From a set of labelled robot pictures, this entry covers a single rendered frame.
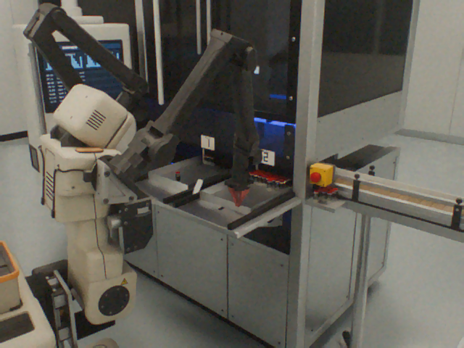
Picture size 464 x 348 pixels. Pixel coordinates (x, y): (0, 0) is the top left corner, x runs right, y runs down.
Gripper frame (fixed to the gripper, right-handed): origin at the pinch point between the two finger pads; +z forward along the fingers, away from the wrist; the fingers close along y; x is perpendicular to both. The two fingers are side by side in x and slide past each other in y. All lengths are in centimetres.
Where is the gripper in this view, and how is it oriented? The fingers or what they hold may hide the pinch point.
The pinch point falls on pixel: (237, 204)
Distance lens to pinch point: 165.4
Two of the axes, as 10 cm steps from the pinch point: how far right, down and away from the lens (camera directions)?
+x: -7.6, -1.9, 6.2
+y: 6.5, -1.3, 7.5
